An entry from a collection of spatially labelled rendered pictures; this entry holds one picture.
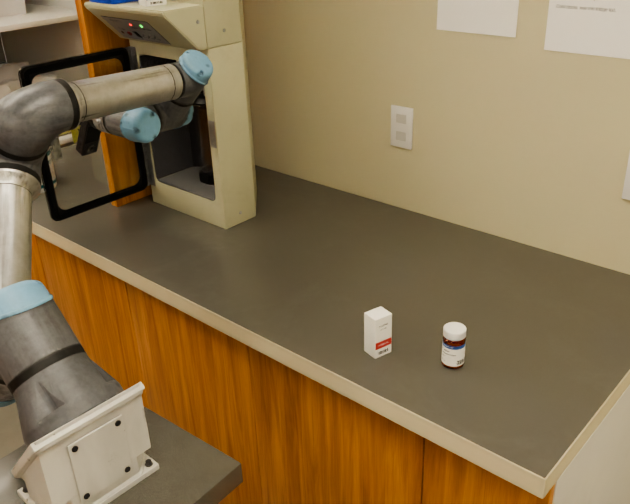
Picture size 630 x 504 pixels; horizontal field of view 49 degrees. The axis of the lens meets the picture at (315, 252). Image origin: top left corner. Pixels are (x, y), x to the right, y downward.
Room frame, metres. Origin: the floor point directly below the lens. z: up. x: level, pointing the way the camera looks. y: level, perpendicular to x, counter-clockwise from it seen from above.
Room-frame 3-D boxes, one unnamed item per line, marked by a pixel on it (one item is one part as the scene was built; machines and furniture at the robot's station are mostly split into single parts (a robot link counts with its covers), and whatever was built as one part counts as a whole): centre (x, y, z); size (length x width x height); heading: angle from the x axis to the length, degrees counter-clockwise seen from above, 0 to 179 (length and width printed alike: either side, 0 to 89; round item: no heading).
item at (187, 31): (1.75, 0.39, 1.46); 0.32 x 0.12 x 0.10; 47
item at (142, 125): (1.51, 0.39, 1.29); 0.11 x 0.09 x 0.08; 52
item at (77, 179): (1.77, 0.58, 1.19); 0.30 x 0.01 x 0.40; 138
